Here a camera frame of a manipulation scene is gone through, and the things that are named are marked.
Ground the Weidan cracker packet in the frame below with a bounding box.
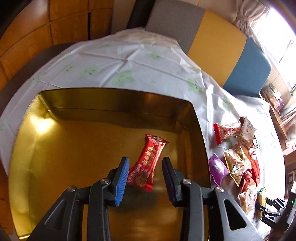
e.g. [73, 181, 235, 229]
[255, 188, 267, 219]

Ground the small red floral snack packet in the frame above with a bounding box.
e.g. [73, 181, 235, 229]
[127, 133, 168, 192]

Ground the shiny red foil packet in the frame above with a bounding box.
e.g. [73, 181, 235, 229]
[239, 169, 256, 193]

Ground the long red snack packet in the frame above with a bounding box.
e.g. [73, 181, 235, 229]
[249, 151, 260, 186]

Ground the purple snack packet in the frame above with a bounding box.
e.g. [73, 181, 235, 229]
[208, 153, 229, 186]

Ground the orange-edged nut packet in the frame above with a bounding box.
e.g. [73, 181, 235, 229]
[223, 144, 252, 186]

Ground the red-end rice cracker bar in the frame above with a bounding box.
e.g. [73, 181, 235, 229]
[213, 122, 242, 145]

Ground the white Ba Zhen packet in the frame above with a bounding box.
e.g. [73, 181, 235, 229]
[237, 117, 256, 150]

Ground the maroon gold gift box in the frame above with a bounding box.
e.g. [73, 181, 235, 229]
[9, 88, 211, 237]

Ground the wooden side shelf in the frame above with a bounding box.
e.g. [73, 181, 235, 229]
[260, 90, 287, 151]

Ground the tissue box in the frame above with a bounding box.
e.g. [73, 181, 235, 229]
[264, 84, 284, 111]

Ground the white green-cloud tablecloth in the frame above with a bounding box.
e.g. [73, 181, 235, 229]
[1, 29, 285, 198]

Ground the grey yellow blue chair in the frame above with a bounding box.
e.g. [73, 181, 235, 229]
[145, 1, 271, 97]

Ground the window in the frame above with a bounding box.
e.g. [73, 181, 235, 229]
[253, 9, 296, 90]

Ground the beige curtain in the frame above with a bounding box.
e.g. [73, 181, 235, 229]
[233, 0, 269, 47]

